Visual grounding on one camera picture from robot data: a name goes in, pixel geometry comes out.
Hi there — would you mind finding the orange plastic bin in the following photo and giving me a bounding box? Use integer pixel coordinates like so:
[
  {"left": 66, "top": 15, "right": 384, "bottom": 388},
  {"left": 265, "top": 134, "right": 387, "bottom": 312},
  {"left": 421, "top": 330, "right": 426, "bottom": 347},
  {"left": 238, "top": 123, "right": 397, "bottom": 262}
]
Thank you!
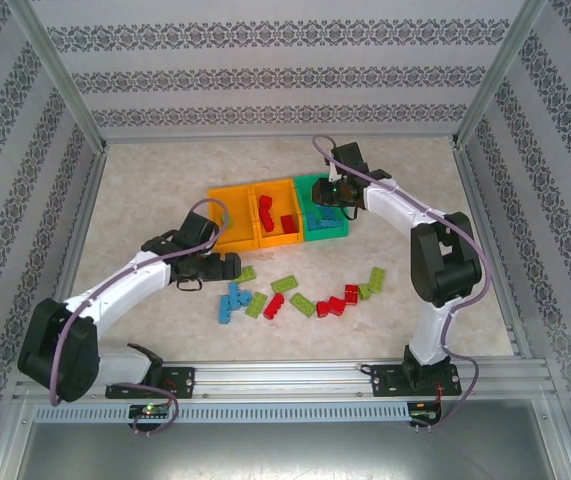
[
  {"left": 207, "top": 185, "right": 260, "bottom": 256},
  {"left": 248, "top": 178, "right": 305, "bottom": 250}
]

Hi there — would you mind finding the green plastic bin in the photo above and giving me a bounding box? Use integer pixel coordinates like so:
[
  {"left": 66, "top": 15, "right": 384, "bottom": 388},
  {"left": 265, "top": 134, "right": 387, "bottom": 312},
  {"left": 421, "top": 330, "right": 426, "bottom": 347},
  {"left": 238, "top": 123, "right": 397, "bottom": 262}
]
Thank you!
[{"left": 293, "top": 173, "right": 351, "bottom": 243}]

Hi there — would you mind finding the grey metal panel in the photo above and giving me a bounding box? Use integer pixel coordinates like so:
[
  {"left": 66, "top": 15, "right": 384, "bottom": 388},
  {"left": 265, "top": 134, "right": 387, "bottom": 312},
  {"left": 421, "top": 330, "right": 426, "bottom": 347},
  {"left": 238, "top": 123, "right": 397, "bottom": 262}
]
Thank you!
[{"left": 14, "top": 399, "right": 571, "bottom": 480}]

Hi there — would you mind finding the aluminium mounting rail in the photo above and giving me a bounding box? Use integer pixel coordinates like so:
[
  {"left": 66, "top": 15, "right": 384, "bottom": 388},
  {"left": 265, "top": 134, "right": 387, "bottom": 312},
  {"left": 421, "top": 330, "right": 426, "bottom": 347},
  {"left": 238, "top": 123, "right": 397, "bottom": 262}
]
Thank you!
[{"left": 12, "top": 359, "right": 559, "bottom": 401}]

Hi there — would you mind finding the aluminium rear rail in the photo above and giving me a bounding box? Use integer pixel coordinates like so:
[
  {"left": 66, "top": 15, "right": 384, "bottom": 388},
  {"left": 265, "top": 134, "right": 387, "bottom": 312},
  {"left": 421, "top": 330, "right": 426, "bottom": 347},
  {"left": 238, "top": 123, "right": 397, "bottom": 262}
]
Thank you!
[{"left": 102, "top": 130, "right": 459, "bottom": 146}]

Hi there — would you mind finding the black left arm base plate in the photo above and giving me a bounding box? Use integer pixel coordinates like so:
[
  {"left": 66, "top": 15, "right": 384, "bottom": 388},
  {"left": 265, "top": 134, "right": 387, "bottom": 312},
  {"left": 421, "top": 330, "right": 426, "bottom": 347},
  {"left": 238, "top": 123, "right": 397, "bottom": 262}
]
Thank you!
[{"left": 105, "top": 366, "right": 196, "bottom": 400}]

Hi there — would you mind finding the aluminium side rail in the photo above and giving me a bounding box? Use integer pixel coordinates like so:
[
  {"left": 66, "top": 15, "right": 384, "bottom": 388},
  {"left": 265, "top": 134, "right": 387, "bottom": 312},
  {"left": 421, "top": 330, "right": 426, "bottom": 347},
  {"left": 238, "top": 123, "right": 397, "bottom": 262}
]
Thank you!
[
  {"left": 34, "top": 144, "right": 111, "bottom": 364},
  {"left": 452, "top": 142, "right": 534, "bottom": 361}
]

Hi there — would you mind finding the grey slotted cable duct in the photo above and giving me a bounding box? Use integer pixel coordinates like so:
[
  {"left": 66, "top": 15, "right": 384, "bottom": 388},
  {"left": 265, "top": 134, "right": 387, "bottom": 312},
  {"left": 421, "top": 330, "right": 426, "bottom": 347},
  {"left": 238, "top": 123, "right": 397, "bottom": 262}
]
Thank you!
[{"left": 32, "top": 402, "right": 446, "bottom": 424}]

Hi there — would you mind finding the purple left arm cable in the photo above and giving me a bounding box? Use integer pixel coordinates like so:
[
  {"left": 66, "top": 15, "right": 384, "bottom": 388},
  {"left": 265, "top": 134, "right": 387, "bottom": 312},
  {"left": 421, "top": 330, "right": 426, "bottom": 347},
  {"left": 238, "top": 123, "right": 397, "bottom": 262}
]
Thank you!
[{"left": 49, "top": 198, "right": 230, "bottom": 436}]

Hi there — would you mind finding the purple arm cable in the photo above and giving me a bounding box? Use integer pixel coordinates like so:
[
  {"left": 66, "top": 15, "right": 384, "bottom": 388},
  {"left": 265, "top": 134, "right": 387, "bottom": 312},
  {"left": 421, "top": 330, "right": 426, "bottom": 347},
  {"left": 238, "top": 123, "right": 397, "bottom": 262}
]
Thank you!
[
  {"left": 312, "top": 134, "right": 491, "bottom": 434},
  {"left": 49, "top": 198, "right": 230, "bottom": 436}
]

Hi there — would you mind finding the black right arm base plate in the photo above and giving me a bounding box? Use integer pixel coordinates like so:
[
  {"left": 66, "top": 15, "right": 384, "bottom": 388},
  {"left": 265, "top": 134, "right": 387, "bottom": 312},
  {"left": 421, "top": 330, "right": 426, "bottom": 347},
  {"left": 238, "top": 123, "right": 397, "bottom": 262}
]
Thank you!
[{"left": 372, "top": 363, "right": 462, "bottom": 399}]

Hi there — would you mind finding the aluminium frame post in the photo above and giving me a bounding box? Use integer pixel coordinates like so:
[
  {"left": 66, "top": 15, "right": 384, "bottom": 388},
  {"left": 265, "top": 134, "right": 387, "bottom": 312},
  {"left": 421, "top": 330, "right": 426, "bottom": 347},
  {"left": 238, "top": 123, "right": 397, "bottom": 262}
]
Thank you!
[
  {"left": 4, "top": 0, "right": 109, "bottom": 154},
  {"left": 450, "top": 0, "right": 551, "bottom": 151}
]

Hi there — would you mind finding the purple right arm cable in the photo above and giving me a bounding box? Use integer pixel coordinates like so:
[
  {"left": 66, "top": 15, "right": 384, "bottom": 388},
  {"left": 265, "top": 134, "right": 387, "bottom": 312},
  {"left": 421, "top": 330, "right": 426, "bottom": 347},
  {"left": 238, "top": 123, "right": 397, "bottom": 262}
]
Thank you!
[{"left": 312, "top": 134, "right": 491, "bottom": 434}]

